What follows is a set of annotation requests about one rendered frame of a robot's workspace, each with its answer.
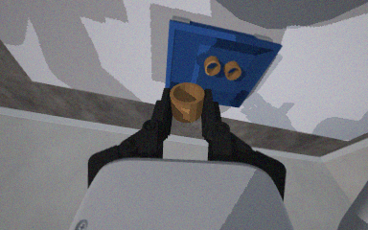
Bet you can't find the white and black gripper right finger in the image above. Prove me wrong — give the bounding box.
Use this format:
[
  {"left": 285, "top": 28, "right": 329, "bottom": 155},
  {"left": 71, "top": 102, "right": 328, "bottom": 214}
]
[{"left": 201, "top": 89, "right": 287, "bottom": 201}]

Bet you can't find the blue crate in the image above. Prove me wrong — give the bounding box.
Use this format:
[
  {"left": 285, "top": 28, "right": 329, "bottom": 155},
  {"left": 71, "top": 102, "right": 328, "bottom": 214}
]
[{"left": 165, "top": 16, "right": 283, "bottom": 108}]

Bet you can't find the bronze bushing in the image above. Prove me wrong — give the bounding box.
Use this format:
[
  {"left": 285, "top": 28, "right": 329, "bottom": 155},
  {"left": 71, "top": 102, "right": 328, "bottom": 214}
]
[
  {"left": 204, "top": 56, "right": 220, "bottom": 76},
  {"left": 223, "top": 61, "right": 242, "bottom": 81},
  {"left": 170, "top": 82, "right": 205, "bottom": 123}
]

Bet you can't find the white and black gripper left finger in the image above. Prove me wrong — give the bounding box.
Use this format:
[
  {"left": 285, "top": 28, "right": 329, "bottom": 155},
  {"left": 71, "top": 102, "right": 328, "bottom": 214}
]
[{"left": 88, "top": 88, "right": 173, "bottom": 188}]

